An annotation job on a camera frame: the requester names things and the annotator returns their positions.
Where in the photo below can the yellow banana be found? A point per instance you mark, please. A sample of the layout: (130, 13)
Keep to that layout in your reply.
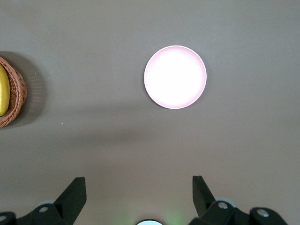
(3, 93)

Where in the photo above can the brown wicker basket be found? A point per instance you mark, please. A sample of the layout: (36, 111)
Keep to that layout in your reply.
(18, 93)

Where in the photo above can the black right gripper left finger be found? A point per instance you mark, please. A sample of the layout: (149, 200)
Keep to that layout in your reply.
(70, 201)

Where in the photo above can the pink round plate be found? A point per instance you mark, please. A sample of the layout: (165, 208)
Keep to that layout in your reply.
(175, 77)

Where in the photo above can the brown table mat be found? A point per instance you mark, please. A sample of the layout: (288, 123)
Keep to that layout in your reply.
(93, 35)

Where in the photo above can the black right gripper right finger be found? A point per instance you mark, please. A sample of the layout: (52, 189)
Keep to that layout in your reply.
(204, 201)

